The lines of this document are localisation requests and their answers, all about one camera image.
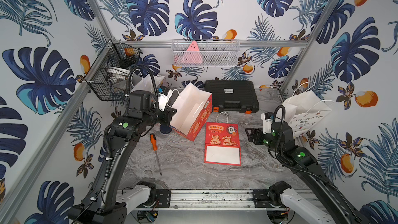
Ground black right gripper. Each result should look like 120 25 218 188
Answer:
245 126 283 157

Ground red paper bag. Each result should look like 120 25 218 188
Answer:
170 84 212 141
204 112 241 166

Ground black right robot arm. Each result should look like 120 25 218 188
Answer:
245 105 370 224

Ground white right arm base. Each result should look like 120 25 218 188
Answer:
268 181 335 224

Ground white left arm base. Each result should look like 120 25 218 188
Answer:
116 181 157 214

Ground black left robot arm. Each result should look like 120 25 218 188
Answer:
67 65 177 224

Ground floral paper bag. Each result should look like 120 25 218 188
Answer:
126 69 165 93

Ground white happy paper bag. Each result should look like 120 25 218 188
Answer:
282 82 334 138

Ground dark blue round disc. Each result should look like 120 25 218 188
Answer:
159 124 173 135

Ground black tool case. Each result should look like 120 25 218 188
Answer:
204 80 260 114

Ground pink triangle item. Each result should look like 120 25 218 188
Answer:
179 40 203 65

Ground orange handled screwdriver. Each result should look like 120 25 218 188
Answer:
150 133 162 175

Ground black wire basket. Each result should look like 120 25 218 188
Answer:
84 40 143 101

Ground white mesh wall shelf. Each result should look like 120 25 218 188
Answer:
171 39 240 67

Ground aluminium linear rail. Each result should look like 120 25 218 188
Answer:
137 189 283 211

